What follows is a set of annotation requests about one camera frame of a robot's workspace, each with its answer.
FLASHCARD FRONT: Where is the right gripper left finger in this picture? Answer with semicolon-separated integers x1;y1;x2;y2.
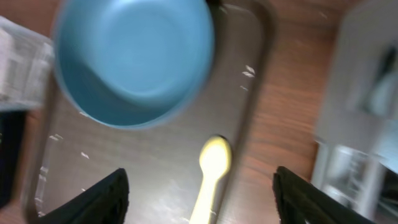
40;168;129;224

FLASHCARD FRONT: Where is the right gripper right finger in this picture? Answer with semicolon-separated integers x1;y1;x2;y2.
272;166;374;224

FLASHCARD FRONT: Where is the dark blue plate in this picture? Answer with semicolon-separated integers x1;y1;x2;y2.
53;0;215;129

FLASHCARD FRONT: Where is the grey dishwasher rack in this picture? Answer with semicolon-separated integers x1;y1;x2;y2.
312;0;397;223

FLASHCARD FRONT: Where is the dark brown serving tray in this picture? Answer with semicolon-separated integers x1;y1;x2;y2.
21;1;276;223

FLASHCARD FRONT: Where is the yellow plastic spoon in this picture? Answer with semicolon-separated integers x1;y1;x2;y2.
189;136;232;224

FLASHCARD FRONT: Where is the black rectangular bin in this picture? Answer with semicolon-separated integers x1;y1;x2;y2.
1;111;26;208

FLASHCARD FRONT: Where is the clear plastic bin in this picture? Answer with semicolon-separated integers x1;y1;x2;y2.
1;17;54;112

